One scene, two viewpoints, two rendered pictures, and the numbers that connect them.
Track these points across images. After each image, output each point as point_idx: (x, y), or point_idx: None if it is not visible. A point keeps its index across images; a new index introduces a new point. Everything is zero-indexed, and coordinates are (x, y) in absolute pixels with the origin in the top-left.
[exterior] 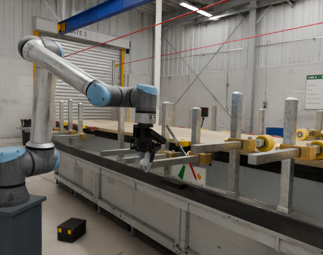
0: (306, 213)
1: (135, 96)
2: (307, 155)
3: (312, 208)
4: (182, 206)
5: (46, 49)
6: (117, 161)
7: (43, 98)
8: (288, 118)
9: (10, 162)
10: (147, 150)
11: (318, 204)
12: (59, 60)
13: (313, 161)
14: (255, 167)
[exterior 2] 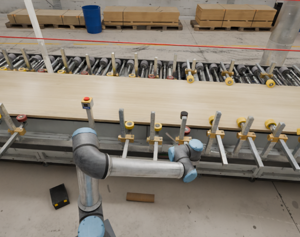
0: (227, 142)
1: (194, 155)
2: (254, 138)
3: (231, 140)
4: (167, 160)
5: (125, 161)
6: None
7: (96, 179)
8: (249, 126)
9: (103, 235)
10: None
11: (234, 138)
12: (149, 167)
13: (241, 129)
14: (204, 129)
